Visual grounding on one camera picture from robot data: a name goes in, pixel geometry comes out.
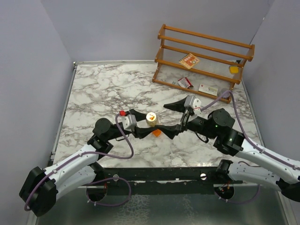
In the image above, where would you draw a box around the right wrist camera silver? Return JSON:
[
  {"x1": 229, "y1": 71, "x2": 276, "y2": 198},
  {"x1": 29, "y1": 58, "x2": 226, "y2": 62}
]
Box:
[{"x1": 184, "y1": 96, "x2": 202, "y2": 116}]

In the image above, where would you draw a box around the yellow small container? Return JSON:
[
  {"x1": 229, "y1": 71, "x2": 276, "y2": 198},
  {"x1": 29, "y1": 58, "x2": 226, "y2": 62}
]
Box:
[{"x1": 229, "y1": 66, "x2": 239, "y2": 74}]

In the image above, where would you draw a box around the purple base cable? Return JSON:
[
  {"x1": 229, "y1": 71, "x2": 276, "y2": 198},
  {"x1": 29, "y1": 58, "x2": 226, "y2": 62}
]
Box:
[
  {"x1": 217, "y1": 181, "x2": 261, "y2": 204},
  {"x1": 85, "y1": 175, "x2": 132, "y2": 207}
]

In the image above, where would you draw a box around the wooden three-tier shelf rack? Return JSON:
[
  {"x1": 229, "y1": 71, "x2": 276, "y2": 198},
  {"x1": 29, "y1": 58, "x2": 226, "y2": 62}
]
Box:
[{"x1": 152, "y1": 24, "x2": 255, "y2": 99}]

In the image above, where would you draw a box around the clear pill bottle gold lid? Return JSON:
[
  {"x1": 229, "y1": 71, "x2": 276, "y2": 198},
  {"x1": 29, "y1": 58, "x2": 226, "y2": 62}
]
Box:
[{"x1": 146, "y1": 112, "x2": 159, "y2": 127}]

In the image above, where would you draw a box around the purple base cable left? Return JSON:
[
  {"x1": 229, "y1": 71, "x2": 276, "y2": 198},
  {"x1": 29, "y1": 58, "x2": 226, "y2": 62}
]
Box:
[{"x1": 85, "y1": 175, "x2": 132, "y2": 207}]

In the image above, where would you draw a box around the white red medicine box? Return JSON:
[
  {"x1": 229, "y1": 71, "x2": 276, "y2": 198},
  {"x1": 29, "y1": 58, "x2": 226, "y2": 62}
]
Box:
[{"x1": 198, "y1": 84, "x2": 218, "y2": 96}]

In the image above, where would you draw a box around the clear round jar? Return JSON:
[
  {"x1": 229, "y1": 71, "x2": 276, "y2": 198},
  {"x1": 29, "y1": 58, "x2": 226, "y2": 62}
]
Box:
[{"x1": 218, "y1": 88, "x2": 230, "y2": 98}]

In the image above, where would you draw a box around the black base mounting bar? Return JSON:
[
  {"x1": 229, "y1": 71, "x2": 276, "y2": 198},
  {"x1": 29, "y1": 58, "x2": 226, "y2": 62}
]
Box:
[{"x1": 85, "y1": 159, "x2": 244, "y2": 196}]

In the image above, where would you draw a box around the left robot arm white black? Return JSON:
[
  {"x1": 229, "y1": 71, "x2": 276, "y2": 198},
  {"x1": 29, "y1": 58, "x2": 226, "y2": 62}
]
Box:
[{"x1": 19, "y1": 109, "x2": 158, "y2": 217}]

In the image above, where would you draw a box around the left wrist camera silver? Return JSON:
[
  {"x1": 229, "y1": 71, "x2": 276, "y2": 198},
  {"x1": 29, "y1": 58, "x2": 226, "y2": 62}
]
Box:
[{"x1": 119, "y1": 110, "x2": 137, "y2": 131}]

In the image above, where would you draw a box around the red white torn packet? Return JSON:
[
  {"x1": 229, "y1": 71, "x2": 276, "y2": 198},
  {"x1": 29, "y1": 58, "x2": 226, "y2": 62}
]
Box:
[{"x1": 177, "y1": 77, "x2": 193, "y2": 89}]

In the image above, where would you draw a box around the orange pill organizer box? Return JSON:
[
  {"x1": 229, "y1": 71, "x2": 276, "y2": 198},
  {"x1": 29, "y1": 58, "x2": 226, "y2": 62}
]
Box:
[{"x1": 152, "y1": 129, "x2": 161, "y2": 137}]

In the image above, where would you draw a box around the orange spiral notebook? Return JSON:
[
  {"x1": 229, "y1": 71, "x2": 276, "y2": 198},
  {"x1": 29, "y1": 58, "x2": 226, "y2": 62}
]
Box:
[{"x1": 179, "y1": 53, "x2": 200, "y2": 69}]

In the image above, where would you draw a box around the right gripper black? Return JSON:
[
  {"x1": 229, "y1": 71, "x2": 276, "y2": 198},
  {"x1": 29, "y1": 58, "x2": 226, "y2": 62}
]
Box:
[{"x1": 155, "y1": 96, "x2": 218, "y2": 140}]

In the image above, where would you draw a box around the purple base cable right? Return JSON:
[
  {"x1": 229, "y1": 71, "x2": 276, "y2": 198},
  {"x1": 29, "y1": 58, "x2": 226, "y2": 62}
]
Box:
[{"x1": 217, "y1": 181, "x2": 261, "y2": 204}]

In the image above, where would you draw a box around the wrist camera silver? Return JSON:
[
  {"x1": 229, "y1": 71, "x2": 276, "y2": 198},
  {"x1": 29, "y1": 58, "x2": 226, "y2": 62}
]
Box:
[
  {"x1": 119, "y1": 110, "x2": 137, "y2": 131},
  {"x1": 184, "y1": 96, "x2": 202, "y2": 116}
]

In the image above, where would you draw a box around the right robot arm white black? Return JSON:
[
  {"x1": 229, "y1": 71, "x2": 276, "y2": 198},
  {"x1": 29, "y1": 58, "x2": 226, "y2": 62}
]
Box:
[{"x1": 158, "y1": 96, "x2": 300, "y2": 202}]

